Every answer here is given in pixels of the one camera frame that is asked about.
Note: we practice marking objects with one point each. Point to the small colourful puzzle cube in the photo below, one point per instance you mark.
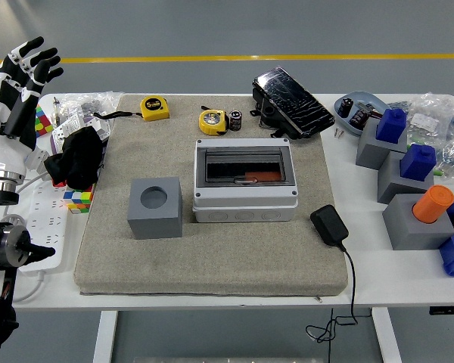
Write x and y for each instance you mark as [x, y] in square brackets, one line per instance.
[77, 200]

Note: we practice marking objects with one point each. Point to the grey-brown fabric mat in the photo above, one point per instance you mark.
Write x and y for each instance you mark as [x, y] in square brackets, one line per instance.
[231, 257]

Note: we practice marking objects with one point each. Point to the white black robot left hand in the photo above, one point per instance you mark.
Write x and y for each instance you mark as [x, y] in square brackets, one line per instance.
[0, 151]

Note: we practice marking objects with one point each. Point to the clear plastic bag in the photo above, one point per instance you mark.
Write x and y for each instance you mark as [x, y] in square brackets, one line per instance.
[79, 100]

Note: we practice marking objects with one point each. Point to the round yellow tape measure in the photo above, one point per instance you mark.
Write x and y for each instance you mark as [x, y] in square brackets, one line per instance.
[213, 121]

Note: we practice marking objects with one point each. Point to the small silver metal part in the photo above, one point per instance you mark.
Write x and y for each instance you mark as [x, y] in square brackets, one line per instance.
[367, 106]

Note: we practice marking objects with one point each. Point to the black table control panel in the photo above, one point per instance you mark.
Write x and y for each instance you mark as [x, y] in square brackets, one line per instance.
[448, 311]

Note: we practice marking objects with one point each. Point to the blue-grey oval tray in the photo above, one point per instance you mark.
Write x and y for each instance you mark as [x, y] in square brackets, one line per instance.
[363, 96]

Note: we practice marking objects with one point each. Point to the black cloth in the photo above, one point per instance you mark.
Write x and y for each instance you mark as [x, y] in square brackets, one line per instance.
[77, 159]

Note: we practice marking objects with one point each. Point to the blue block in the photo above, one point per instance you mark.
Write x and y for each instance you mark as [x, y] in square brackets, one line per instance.
[391, 126]
[418, 162]

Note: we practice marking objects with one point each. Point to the large colourful puzzle cube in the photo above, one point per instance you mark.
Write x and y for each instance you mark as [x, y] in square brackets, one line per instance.
[43, 123]

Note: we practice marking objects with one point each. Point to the square yellow tape measure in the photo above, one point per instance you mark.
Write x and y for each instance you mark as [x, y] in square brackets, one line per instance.
[155, 107]

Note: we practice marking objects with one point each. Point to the grey block with round hole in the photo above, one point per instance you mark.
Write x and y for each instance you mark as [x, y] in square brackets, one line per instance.
[155, 223]

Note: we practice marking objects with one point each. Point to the white power strip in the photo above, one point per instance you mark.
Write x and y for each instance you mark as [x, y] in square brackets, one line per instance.
[45, 227]

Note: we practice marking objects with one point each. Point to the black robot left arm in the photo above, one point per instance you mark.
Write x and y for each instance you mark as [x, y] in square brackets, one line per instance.
[7, 249]

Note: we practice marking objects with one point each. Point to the silver pen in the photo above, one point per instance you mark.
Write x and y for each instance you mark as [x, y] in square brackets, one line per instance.
[56, 111]

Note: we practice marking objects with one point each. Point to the clear plastic parts bags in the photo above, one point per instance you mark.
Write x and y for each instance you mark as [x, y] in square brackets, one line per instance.
[435, 117]

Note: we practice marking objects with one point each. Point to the transparent hinged box lid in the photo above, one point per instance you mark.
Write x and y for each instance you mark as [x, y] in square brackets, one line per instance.
[246, 155]

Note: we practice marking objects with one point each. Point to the white purple card box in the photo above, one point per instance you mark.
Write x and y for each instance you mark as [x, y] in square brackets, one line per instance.
[70, 125]

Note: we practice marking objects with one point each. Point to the white table leg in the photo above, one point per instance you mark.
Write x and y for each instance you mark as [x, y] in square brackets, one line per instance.
[387, 336]
[105, 336]

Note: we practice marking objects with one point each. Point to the small metal clips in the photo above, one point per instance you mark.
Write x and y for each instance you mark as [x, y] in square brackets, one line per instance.
[339, 133]

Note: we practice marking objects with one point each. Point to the black box with cracked lid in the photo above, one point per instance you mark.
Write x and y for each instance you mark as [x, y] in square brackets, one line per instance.
[291, 100]

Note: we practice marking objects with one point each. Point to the black capacitor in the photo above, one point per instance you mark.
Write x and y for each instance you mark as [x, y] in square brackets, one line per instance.
[236, 120]
[347, 107]
[359, 118]

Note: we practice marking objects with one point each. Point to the white circuit breaker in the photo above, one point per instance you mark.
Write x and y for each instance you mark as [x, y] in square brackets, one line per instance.
[38, 160]

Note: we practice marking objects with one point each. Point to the grey electrical enclosure box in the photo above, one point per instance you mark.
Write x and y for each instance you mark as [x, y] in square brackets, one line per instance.
[246, 211]

